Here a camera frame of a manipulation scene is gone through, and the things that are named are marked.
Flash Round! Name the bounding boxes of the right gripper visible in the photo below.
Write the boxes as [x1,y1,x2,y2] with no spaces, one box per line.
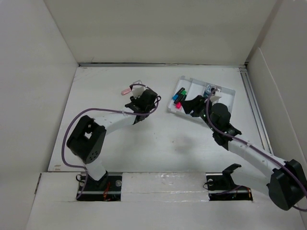
[180,94,218,132]

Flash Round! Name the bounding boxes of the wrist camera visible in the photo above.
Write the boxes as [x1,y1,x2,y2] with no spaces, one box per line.
[130,80,145,98]
[209,88,222,102]

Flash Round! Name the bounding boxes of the black highlighter green cap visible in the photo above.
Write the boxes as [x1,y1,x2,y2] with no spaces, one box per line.
[176,87,187,95]

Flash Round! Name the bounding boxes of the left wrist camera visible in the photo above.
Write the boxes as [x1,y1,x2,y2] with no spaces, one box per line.
[130,80,145,98]

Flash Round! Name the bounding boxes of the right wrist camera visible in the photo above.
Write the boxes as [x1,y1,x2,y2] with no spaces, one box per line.
[209,88,222,102]

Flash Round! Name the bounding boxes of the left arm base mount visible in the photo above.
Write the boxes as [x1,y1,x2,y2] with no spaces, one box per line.
[75,172,123,202]

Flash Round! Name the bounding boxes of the pink translucent eraser case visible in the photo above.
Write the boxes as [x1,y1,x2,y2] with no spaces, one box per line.
[121,88,131,95]

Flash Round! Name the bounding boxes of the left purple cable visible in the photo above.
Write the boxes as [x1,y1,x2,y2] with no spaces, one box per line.
[61,83,162,199]

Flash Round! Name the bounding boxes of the aluminium rail right edge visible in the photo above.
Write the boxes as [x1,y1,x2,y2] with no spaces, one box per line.
[239,67,273,154]

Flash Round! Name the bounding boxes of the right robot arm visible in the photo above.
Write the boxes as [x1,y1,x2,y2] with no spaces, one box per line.
[182,95,307,211]

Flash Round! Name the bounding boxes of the purple cable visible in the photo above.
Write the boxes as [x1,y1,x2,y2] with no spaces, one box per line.
[61,83,162,199]
[205,88,307,213]

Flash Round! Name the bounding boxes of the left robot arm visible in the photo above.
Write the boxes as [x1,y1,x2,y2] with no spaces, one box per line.
[66,88,161,190]

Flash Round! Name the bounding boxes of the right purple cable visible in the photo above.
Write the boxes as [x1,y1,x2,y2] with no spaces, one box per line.
[205,88,307,213]

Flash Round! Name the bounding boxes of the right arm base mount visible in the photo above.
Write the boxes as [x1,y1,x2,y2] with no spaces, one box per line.
[203,163,253,201]

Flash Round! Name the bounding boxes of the black highlighter blue cap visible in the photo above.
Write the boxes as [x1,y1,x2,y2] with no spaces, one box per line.
[172,94,186,101]

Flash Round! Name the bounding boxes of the white divided organizer tray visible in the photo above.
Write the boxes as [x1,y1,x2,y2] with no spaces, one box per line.
[167,76,236,123]

